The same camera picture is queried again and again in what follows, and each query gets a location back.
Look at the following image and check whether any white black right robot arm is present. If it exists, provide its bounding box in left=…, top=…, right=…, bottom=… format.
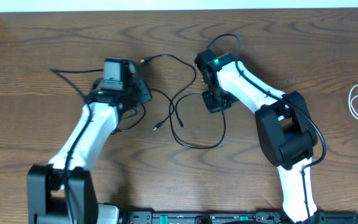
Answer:
left=195, top=49, right=317, bottom=223

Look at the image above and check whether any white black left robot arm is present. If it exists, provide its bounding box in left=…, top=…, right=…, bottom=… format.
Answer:
left=27, top=58, right=152, bottom=223

